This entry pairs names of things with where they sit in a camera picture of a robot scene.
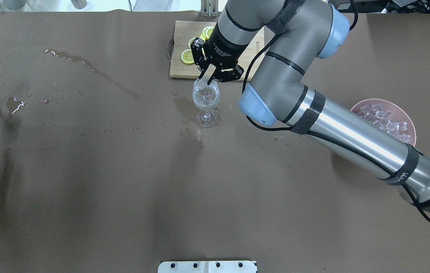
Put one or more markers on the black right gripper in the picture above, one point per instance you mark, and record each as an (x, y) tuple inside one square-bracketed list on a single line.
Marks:
[(225, 50)]

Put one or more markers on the single clear ice cube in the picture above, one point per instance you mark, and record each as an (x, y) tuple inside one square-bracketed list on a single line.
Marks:
[(201, 83)]

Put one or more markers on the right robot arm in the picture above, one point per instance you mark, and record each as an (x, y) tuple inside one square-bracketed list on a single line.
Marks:
[(276, 99)]

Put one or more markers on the clear wine glass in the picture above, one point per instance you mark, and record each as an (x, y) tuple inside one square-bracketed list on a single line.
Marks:
[(206, 101)]

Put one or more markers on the pile of clear ice cubes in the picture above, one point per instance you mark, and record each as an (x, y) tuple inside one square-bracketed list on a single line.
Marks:
[(385, 120)]

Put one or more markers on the lemon slice middle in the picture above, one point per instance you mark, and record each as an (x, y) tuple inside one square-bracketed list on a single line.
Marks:
[(191, 42)]

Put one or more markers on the lemon slice far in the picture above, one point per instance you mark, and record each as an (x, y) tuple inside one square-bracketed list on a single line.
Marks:
[(206, 32)]

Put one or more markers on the wooden cutting board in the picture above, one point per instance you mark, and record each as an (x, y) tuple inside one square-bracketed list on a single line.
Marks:
[(185, 30)]

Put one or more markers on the brown table mat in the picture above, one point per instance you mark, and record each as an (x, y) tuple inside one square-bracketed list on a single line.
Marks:
[(103, 167)]

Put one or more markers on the pink bowl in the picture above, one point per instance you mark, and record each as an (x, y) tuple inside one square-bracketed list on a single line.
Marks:
[(399, 112)]

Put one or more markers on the aluminium frame post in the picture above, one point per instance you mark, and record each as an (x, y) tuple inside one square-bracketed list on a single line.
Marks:
[(211, 8)]

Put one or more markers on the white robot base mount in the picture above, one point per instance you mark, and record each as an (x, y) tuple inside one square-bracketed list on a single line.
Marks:
[(208, 266)]

